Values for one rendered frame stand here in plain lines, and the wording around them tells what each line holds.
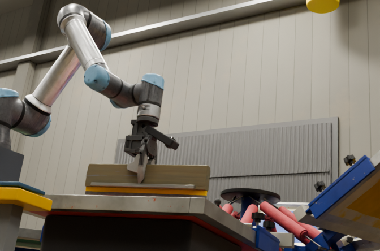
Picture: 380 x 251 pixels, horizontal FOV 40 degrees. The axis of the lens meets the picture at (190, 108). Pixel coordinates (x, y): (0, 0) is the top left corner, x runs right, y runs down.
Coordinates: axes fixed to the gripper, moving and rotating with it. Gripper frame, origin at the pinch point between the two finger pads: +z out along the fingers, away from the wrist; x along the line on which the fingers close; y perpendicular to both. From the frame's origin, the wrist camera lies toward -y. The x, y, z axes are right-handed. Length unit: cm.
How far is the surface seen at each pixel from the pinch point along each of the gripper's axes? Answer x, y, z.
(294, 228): -93, -28, -3
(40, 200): 40.9, 5.1, 15.0
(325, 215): -63, -45, -4
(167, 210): 25.5, -20.2, 13.3
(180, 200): 25.5, -23.2, 10.9
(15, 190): 49, 6, 15
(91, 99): -493, 366, -247
